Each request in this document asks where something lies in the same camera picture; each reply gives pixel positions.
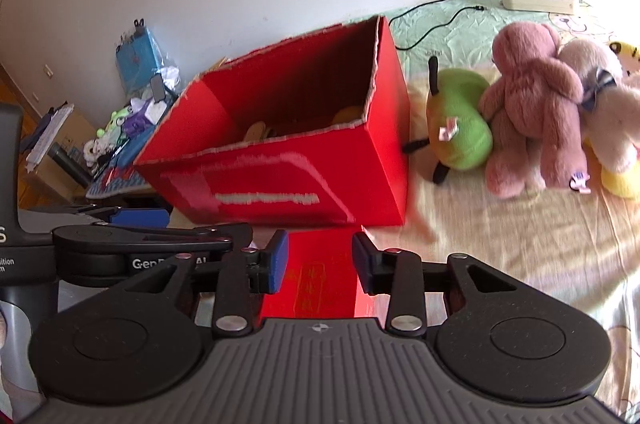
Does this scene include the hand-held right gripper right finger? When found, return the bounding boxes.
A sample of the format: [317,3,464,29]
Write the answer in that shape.
[352,231,516,338]

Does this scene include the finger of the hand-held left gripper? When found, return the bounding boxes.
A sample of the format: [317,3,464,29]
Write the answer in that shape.
[52,223,254,256]
[75,204,171,229]

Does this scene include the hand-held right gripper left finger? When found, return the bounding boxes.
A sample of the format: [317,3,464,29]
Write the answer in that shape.
[120,229,289,338]

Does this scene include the small red gift box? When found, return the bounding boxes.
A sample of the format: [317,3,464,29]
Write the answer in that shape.
[260,229,381,320]

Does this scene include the large red cardboard box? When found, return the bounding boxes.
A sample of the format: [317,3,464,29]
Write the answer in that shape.
[134,15,411,226]

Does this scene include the white perforated insole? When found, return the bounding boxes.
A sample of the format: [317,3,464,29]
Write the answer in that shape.
[243,121,273,142]

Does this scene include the blue and red patterned mat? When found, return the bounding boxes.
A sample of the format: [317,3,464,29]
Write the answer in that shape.
[85,139,153,200]

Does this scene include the dark grey tube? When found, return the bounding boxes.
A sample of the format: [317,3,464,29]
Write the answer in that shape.
[50,143,95,186]

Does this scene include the white paper stack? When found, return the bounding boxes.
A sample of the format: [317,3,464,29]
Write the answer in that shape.
[25,103,76,170]

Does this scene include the black and white spotted toy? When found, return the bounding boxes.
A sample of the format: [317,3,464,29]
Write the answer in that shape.
[82,137,113,165]

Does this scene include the purple and white toy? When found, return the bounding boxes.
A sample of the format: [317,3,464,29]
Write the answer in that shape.
[122,102,156,137]

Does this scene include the green frog toy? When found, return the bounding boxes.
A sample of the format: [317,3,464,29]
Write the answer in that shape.
[97,107,128,137]

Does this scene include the brown cardboard box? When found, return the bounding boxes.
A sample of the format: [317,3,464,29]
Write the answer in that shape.
[20,109,96,205]

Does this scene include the pastel printed bed sheet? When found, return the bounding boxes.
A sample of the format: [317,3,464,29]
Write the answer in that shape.
[387,0,640,420]

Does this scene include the blue packet with binder clips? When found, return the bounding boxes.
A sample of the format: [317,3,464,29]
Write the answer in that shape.
[116,19,163,92]

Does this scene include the green pear plush toy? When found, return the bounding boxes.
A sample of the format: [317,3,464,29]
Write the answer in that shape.
[402,57,493,186]

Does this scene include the pink teddy bear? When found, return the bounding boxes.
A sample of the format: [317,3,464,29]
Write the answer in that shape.
[477,23,591,198]

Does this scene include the yellow plush toy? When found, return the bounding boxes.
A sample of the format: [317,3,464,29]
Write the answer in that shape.
[582,39,640,200]

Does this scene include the cream plush toy with bow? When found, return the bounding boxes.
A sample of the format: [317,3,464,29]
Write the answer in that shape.
[557,38,640,175]

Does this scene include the black charging cable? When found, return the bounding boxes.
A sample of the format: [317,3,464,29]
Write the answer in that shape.
[397,6,485,51]

